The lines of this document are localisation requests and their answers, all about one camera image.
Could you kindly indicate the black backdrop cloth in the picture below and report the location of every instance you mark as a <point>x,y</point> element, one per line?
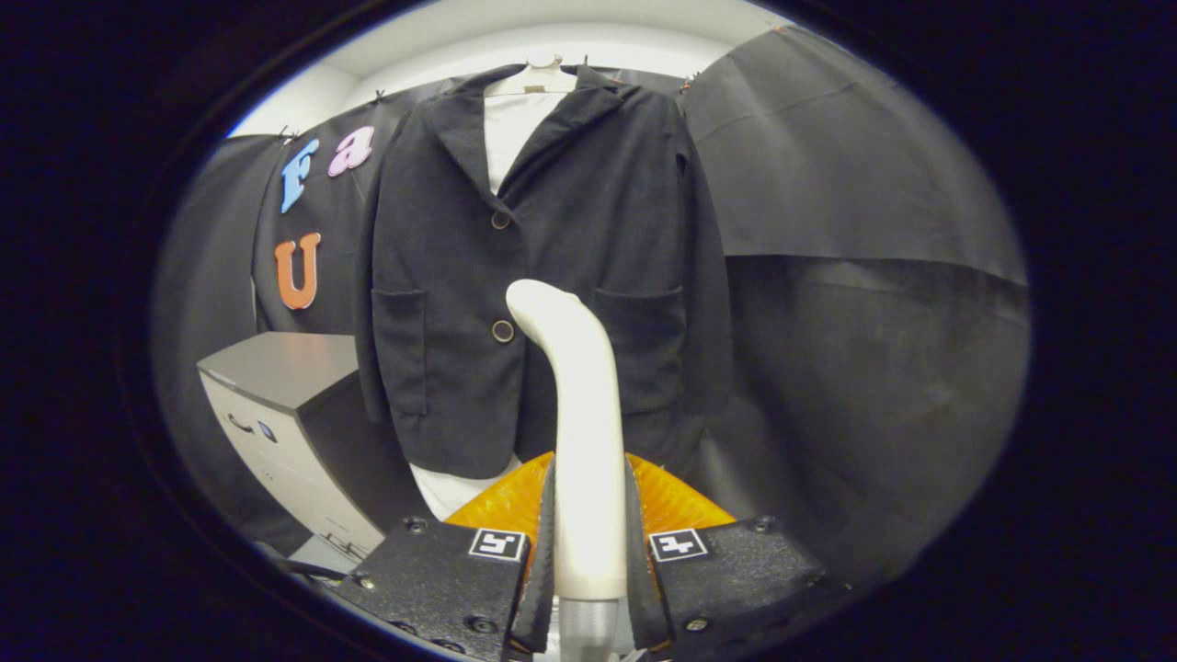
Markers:
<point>874,322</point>

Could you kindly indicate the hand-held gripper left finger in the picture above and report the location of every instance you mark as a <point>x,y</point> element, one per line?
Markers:
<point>441,579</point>

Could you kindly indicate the white dress form mannequin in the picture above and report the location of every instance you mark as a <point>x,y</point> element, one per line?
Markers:
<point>515,129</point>

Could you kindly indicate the grey cabinet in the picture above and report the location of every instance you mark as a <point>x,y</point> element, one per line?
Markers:
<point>285,368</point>

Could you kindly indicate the black button jacket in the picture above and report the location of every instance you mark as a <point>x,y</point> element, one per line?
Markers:
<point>598,211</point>

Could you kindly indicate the white garment steamer head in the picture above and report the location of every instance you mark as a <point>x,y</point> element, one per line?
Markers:
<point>588,441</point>

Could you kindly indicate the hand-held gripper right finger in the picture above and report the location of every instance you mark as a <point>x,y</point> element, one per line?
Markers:
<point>736,579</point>

